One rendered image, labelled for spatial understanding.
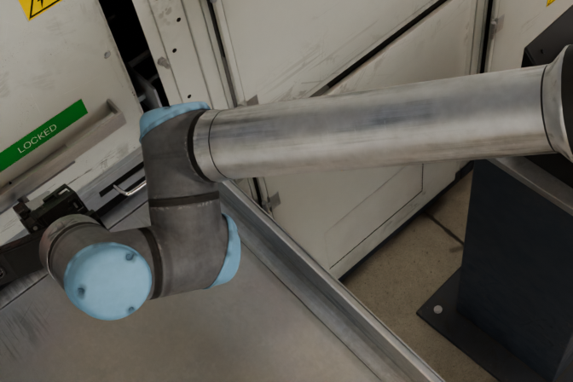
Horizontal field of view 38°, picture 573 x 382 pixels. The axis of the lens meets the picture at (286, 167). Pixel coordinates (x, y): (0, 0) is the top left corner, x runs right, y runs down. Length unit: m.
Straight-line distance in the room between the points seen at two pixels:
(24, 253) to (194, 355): 0.32
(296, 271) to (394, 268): 0.98
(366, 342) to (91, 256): 0.49
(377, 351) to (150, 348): 0.35
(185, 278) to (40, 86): 0.39
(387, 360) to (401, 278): 1.03
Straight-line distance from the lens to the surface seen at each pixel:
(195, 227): 1.02
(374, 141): 0.85
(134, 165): 1.45
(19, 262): 1.17
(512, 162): 1.58
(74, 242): 1.02
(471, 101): 0.81
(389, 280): 2.28
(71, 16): 1.21
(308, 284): 1.33
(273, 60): 1.44
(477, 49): 2.05
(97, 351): 1.36
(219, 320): 1.33
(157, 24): 1.25
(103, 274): 0.97
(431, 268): 2.30
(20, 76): 1.22
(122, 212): 1.47
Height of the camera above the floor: 2.03
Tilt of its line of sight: 54 degrees down
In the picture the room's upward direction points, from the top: 11 degrees counter-clockwise
